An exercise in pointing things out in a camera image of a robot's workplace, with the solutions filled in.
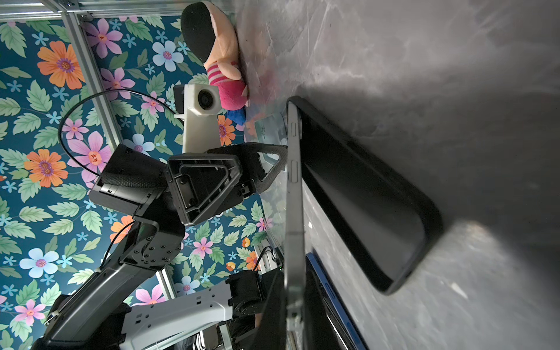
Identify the light blue phone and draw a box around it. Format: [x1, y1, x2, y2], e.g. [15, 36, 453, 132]
[255, 113, 287, 146]

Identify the black phone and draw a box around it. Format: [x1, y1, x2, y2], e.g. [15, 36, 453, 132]
[265, 96, 306, 349]
[306, 253, 368, 349]

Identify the black phone case with camera hole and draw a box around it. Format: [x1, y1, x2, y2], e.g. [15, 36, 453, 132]
[287, 96, 443, 295]

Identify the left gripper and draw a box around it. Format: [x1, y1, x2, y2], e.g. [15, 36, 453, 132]
[89, 142, 288, 271]

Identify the black phone front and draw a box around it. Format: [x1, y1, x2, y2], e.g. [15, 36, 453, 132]
[306, 253, 368, 349]

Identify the doll with black hair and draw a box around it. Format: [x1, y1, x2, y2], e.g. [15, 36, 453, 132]
[180, 1, 249, 111]

